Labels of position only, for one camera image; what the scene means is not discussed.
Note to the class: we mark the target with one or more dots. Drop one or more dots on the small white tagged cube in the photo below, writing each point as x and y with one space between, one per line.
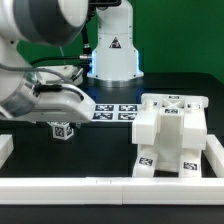
61 130

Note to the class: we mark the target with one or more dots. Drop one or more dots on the white right fence bar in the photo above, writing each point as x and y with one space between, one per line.
214 153

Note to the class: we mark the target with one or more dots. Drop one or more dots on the white fence bar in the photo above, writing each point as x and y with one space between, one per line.
6 148
214 153
112 191

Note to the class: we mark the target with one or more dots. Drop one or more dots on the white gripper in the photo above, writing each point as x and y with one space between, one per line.
62 103

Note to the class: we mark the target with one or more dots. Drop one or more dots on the white marker sheet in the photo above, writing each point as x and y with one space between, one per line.
115 112

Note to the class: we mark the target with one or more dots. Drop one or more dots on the white front fence bar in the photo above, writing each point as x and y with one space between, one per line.
112 191

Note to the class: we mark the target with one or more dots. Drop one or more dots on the white left fence bar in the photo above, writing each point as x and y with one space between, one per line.
6 148

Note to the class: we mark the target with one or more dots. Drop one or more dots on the white chair seat part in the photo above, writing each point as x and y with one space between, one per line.
168 139

